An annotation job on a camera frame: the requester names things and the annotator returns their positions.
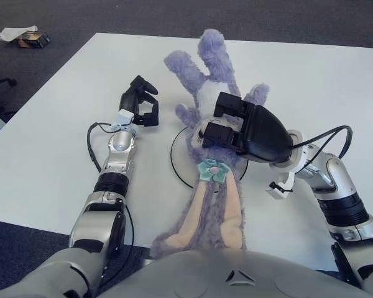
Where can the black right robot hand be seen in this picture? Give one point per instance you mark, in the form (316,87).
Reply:
(264,136)

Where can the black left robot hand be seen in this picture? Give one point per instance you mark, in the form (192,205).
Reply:
(127,101)

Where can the purple plush bunny doll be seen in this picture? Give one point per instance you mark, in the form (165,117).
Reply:
(211,217)

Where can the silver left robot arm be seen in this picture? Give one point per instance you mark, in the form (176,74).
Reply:
(112,180)

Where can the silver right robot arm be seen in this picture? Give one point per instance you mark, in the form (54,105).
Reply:
(338,183)

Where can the white plate black rim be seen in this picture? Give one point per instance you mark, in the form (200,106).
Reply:
(181,155)

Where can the white wrist sensor box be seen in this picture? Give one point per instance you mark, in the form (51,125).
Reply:
(124,117)
(278,191)

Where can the brown cardboard box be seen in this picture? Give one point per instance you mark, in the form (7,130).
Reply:
(37,42)

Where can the black chair base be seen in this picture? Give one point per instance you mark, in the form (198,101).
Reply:
(9,82)

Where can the white crumpled cloth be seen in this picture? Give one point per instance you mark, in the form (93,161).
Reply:
(12,33)

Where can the grey robot torso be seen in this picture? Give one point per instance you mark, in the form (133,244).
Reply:
(186,279)

